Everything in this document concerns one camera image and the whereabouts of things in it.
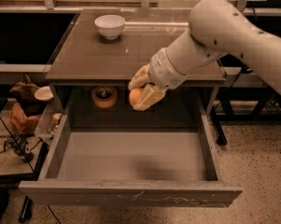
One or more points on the black power adapter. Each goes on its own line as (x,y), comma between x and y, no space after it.
(245,70)

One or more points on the orange tape roll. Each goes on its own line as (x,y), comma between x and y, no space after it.
(104,96)

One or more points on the orange cloth bag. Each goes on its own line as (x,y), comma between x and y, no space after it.
(20,122)

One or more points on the clear plastic bin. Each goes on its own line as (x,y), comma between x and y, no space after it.
(48,124)

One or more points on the small white dish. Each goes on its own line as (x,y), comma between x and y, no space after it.
(44,94)

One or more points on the brown stuffed toy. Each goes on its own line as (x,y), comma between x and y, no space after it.
(24,91)

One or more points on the open grey top drawer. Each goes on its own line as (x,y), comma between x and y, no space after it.
(120,157)

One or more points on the white ceramic bowl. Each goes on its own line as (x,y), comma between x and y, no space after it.
(110,26)

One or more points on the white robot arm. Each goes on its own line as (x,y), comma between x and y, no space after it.
(216,28)

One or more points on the orange fruit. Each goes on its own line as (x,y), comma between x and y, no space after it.
(134,95)

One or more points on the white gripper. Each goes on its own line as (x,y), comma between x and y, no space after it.
(165,68)

